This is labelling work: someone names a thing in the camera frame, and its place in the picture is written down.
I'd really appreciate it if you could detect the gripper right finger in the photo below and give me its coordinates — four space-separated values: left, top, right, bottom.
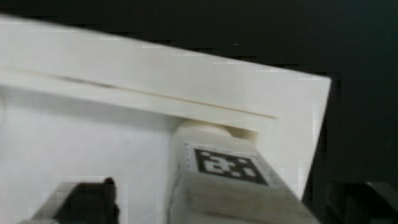
325 182 398 224

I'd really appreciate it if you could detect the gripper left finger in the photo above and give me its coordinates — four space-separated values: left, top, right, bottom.
18 177 121 224

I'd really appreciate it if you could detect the white square tabletop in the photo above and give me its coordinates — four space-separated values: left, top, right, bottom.
0 87 183 224

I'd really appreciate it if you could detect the white table leg with tag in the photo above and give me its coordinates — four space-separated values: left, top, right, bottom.
166 121 322 224

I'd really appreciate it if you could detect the white L-shaped obstacle fence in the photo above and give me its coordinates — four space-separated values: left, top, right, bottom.
0 14 331 195

